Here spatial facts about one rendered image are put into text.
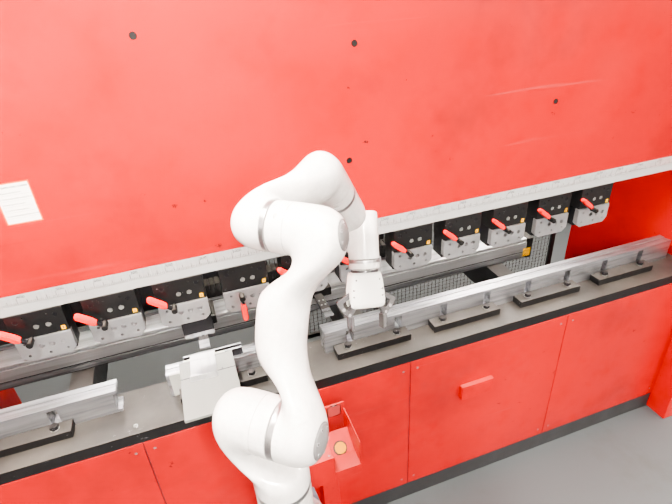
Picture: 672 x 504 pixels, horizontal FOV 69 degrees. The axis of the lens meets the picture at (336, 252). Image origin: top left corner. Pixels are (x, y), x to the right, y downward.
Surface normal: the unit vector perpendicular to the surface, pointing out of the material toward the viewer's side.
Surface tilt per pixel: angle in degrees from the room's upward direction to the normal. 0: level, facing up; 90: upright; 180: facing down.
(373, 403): 90
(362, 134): 90
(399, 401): 90
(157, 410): 0
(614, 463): 0
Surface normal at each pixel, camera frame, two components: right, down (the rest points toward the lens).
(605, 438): -0.06, -0.87
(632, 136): 0.33, 0.46
